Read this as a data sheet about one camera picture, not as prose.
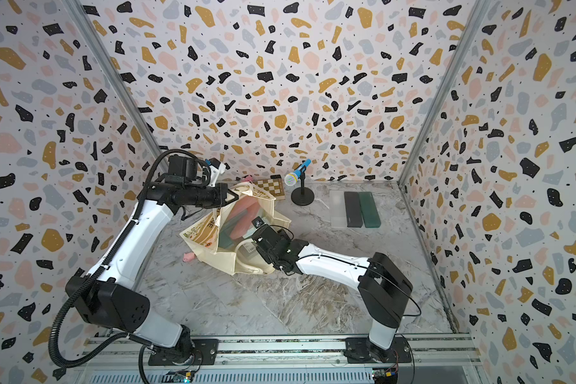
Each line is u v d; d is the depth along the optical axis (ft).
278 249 2.06
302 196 3.84
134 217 1.58
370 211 3.65
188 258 3.03
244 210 3.20
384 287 1.48
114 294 1.31
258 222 2.36
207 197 2.17
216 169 2.30
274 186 3.85
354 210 3.61
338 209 3.72
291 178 3.11
